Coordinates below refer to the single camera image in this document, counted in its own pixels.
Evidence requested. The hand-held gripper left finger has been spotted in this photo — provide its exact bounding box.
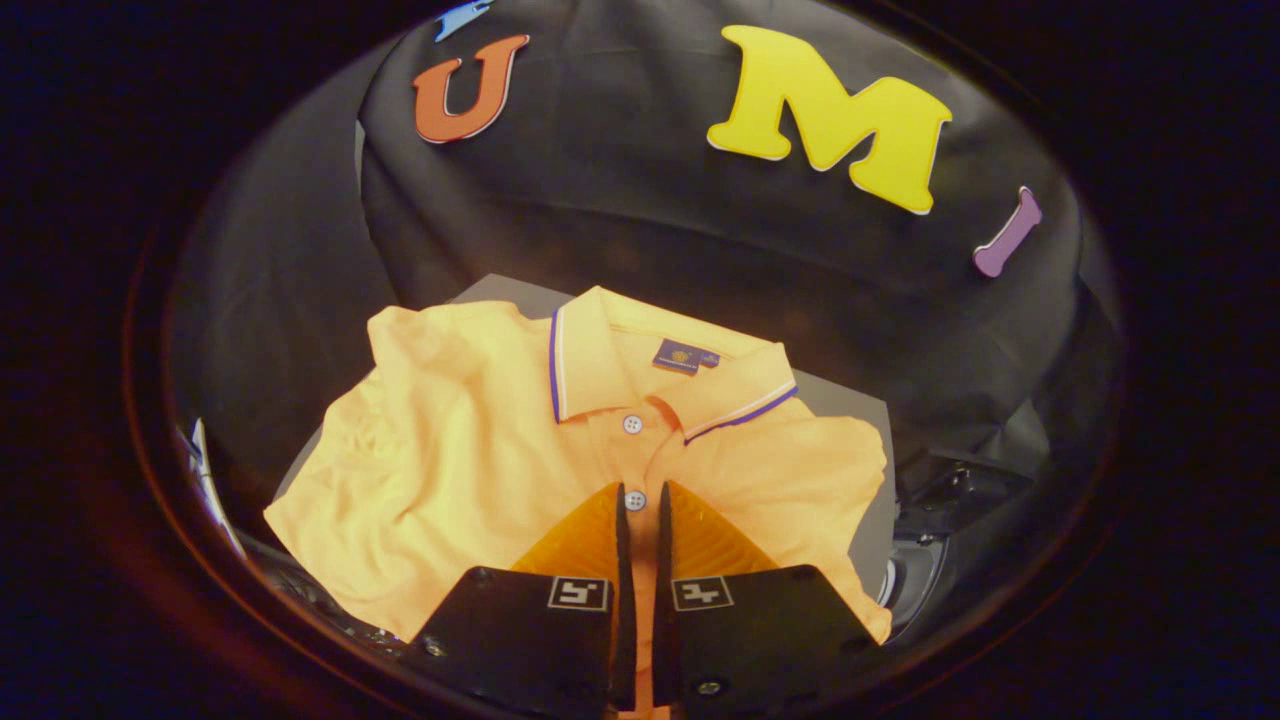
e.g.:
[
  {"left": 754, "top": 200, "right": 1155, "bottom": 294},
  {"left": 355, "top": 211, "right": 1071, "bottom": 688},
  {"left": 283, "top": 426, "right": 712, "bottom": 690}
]
[{"left": 400, "top": 482, "right": 638, "bottom": 716}]

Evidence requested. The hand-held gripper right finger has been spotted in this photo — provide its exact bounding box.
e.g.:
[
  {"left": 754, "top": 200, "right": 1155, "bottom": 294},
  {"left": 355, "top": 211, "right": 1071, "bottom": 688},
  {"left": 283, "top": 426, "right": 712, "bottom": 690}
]
[{"left": 652, "top": 480, "right": 881, "bottom": 716}]

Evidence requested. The orange polo shirt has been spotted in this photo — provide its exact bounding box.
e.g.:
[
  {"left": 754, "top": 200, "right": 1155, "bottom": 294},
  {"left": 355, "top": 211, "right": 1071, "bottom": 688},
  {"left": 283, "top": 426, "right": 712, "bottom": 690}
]
[{"left": 263, "top": 286, "right": 894, "bottom": 716}]

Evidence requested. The dark grey washing machine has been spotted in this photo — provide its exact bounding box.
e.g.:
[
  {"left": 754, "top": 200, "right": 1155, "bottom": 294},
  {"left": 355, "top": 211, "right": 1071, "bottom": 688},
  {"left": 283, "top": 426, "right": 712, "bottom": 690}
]
[{"left": 880, "top": 450, "right": 1036, "bottom": 631}]

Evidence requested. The grey cabinet with white door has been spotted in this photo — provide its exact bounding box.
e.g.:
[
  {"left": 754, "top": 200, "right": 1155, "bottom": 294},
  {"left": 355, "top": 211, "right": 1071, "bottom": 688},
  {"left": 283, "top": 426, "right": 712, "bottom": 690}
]
[{"left": 275, "top": 274, "right": 898, "bottom": 601}]

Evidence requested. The black backdrop cloth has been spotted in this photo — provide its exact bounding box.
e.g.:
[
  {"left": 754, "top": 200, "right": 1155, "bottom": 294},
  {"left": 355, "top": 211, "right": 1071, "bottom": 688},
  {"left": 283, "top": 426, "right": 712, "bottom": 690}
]
[{"left": 170, "top": 0, "right": 1121, "bottom": 501}]

